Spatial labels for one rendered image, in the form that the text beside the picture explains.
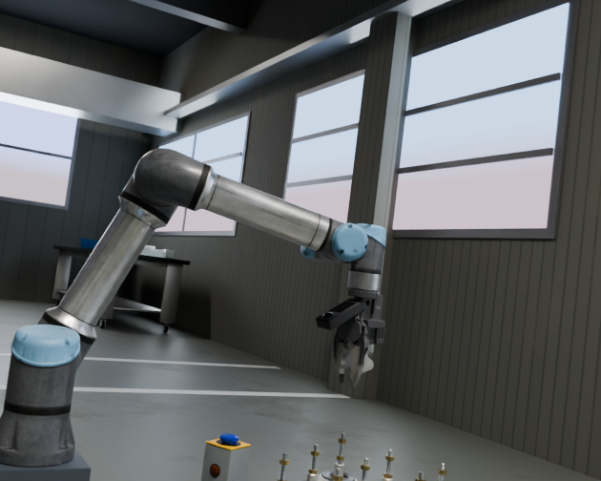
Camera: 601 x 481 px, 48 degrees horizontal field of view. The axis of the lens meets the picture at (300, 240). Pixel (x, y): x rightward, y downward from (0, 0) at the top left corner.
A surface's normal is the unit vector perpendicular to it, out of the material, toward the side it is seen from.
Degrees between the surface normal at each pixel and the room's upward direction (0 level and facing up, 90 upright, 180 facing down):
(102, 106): 90
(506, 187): 90
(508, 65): 90
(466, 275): 90
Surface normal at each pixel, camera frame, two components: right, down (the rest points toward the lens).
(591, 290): -0.86, -0.14
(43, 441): 0.54, -0.29
